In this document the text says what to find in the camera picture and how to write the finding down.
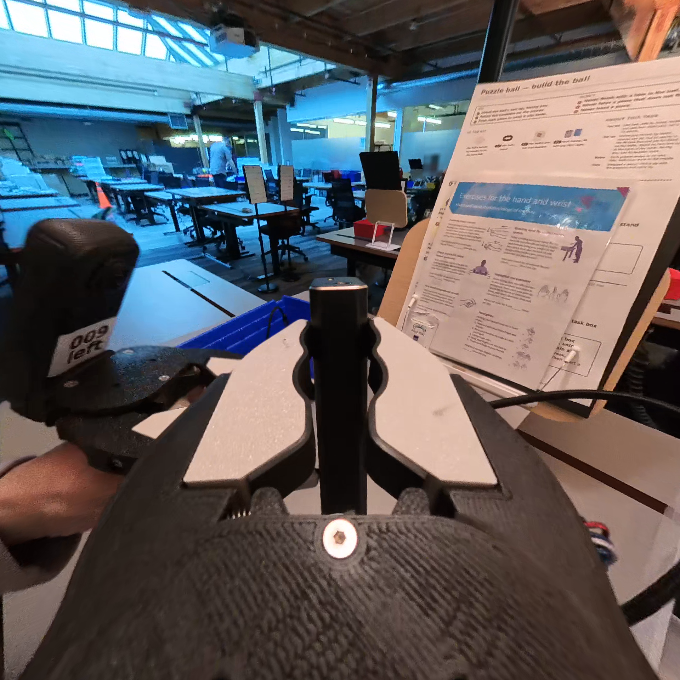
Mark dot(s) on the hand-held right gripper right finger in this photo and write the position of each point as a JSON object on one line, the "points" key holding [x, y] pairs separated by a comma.
{"points": [[425, 419]]}

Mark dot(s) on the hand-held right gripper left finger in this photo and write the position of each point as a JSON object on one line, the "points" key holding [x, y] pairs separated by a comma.
{"points": [[255, 419]]}

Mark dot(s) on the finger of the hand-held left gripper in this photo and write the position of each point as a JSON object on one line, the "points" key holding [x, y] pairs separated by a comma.
{"points": [[226, 365], [157, 423]]}

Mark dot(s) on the blue plastic bin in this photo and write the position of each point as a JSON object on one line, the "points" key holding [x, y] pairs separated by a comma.
{"points": [[249, 332]]}

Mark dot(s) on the slim black USB hub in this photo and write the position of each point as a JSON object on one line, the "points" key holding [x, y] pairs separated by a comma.
{"points": [[340, 398]]}

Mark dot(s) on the person's left hand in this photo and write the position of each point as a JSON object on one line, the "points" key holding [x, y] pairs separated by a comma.
{"points": [[48, 494]]}

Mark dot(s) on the orange traffic cone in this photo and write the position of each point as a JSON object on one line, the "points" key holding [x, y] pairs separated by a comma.
{"points": [[102, 196]]}

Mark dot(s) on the grey work table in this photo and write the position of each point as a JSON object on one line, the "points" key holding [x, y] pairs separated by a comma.
{"points": [[159, 303]]}

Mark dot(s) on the small wipe packet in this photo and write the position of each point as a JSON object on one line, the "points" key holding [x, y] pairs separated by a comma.
{"points": [[422, 329]]}

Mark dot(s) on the wooden document stand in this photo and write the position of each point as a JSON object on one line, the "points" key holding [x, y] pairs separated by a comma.
{"points": [[403, 265]]}

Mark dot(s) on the wooden top work table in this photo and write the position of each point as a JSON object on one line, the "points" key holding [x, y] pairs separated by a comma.
{"points": [[207, 194], [249, 210]]}

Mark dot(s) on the blue header exercise sheet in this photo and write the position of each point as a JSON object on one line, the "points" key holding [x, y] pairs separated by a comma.
{"points": [[504, 276]]}

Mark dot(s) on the neighbouring work table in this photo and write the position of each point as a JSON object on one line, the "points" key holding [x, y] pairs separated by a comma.
{"points": [[345, 239]]}

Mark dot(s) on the paper sign on stand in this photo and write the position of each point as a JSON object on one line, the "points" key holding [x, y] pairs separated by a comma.
{"points": [[287, 183], [255, 183]]}

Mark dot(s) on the red box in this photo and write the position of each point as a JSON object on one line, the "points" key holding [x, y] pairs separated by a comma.
{"points": [[366, 228]]}

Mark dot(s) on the black office chair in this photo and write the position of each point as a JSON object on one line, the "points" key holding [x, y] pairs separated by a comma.
{"points": [[345, 202]]}

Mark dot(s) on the acrylic stand with board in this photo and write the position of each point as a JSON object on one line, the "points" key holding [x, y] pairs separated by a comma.
{"points": [[385, 207]]}

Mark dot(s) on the black monitor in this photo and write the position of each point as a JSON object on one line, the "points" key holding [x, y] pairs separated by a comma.
{"points": [[380, 170]]}

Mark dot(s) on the ceiling projector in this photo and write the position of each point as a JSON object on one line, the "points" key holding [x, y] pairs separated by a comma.
{"points": [[233, 41]]}

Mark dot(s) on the large white instruction sheet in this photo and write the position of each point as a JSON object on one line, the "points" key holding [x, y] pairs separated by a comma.
{"points": [[558, 133]]}

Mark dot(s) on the black vertical post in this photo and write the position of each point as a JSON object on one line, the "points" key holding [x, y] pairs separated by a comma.
{"points": [[499, 42]]}

